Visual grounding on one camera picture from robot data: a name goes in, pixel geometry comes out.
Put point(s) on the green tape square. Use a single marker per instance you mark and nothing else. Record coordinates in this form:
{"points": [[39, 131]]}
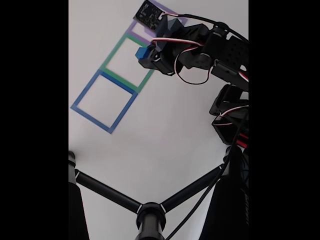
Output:
{"points": [[113, 52]]}

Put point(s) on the camera board with blue mount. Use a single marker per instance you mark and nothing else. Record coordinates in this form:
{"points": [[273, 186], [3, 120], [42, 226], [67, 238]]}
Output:
{"points": [[148, 13]]}

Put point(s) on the purple tape square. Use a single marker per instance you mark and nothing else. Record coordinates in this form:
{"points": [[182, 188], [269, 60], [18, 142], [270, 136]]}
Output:
{"points": [[137, 37]]}

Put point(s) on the black camera tripod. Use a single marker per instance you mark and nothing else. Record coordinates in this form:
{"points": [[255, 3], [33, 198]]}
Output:
{"points": [[150, 220]]}

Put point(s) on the small blue cube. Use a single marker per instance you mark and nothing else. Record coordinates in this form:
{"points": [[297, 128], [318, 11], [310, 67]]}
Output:
{"points": [[142, 53]]}

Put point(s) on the blue tape square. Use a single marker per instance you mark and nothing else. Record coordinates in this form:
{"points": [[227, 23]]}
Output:
{"points": [[91, 120]]}

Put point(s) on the red clamp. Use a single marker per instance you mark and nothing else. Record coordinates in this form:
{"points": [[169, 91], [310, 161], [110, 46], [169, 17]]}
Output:
{"points": [[243, 144]]}

